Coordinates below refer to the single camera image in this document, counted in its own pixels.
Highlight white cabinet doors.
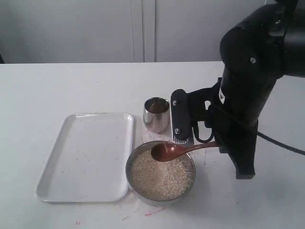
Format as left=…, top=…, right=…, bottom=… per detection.
left=0, top=0, right=266, bottom=63

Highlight steel cup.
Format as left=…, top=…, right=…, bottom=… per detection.
left=143, top=97, right=170, bottom=134

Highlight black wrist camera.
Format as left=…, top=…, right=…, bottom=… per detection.
left=170, top=89, right=193, bottom=146

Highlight white rectangular plastic tray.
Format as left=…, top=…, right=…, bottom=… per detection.
left=35, top=113, right=135, bottom=203

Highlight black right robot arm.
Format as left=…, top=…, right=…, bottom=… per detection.
left=188, top=0, right=305, bottom=179

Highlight stainless steel rice bowl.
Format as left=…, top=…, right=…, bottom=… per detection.
left=125, top=141, right=196, bottom=207

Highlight brown wooden spoon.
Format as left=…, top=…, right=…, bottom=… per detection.
left=151, top=141, right=218, bottom=162

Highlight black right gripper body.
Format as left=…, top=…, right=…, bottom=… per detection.
left=187, top=78, right=258, bottom=153

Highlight uncooked white rice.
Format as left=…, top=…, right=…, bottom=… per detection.
left=130, top=150, right=189, bottom=201

